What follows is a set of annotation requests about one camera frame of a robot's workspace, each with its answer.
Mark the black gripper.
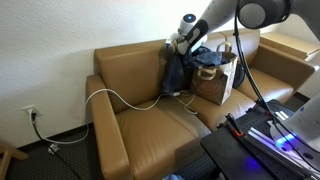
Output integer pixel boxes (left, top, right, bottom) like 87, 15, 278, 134
170, 34, 188, 56

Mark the tan wooden side table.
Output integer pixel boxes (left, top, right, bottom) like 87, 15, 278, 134
259, 31, 320, 63

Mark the blue denim jeans cloth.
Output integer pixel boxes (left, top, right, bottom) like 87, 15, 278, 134
161, 45, 231, 95

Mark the blue fabric scrap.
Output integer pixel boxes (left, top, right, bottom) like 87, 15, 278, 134
162, 173, 185, 180

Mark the white wall outlet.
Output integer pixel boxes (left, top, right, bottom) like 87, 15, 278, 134
21, 104, 43, 118

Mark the white floor power adapter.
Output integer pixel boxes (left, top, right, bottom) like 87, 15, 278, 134
47, 142, 61, 155

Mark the silver robot base rail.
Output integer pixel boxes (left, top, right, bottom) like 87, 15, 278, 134
245, 109, 320, 176

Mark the grey dotted floor mat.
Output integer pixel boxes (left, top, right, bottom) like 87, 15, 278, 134
173, 151, 220, 180

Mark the brown printed paper bag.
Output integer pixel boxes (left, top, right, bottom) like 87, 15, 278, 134
190, 41, 240, 106

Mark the white charger cable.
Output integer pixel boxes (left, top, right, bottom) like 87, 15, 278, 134
31, 87, 199, 145

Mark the black power cord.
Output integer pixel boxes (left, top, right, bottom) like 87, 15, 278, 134
30, 112, 83, 180

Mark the black robot table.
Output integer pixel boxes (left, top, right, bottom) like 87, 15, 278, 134
199, 98, 320, 180

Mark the orange handled black clamp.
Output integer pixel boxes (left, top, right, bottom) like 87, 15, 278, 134
224, 112, 247, 139
254, 97, 278, 118

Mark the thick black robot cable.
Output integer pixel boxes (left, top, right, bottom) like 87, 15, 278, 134
233, 0, 320, 158

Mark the wooden furniture leg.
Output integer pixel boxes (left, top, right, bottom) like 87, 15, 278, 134
0, 142, 30, 180

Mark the tan leather sofa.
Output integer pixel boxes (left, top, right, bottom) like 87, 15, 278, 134
85, 26, 316, 180

